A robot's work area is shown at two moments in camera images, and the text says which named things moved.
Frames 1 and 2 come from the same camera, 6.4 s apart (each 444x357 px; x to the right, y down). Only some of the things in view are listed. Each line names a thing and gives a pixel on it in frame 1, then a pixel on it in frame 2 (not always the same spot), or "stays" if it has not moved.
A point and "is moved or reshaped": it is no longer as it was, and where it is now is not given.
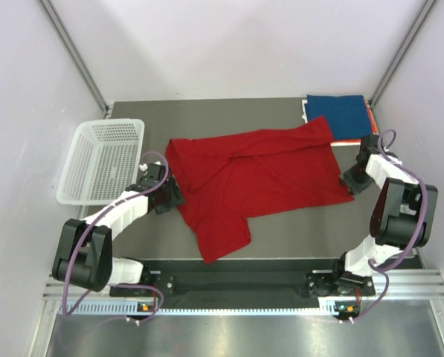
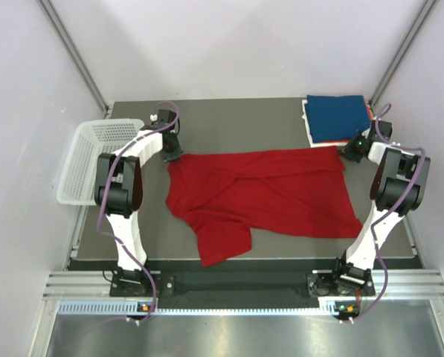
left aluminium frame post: (75, 55) stays
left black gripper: (176, 197) → (175, 153)
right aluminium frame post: (401, 51) stays
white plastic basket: (103, 160) stays
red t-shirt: (222, 180) is moved or reshaped
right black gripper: (355, 187) → (347, 151)
